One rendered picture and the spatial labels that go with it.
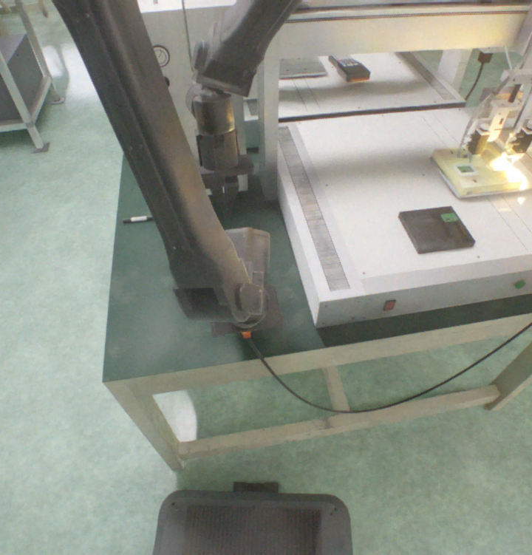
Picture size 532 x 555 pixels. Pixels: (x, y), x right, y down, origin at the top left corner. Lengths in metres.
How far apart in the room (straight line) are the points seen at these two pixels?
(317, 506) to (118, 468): 0.72
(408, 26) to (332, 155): 0.34
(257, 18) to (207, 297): 0.32
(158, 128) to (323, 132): 0.87
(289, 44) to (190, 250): 0.60
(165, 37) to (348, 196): 0.52
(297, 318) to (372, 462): 0.82
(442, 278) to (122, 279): 0.70
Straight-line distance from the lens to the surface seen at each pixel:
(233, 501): 1.24
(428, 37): 1.03
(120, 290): 0.98
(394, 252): 0.89
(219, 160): 0.65
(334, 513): 1.24
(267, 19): 0.53
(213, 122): 0.63
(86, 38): 0.40
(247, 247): 0.52
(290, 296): 0.91
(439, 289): 0.88
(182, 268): 0.44
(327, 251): 0.86
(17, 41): 3.37
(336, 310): 0.82
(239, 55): 0.58
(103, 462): 1.63
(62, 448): 1.71
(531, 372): 1.49
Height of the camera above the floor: 1.48
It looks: 51 degrees down
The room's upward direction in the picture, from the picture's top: 1 degrees counter-clockwise
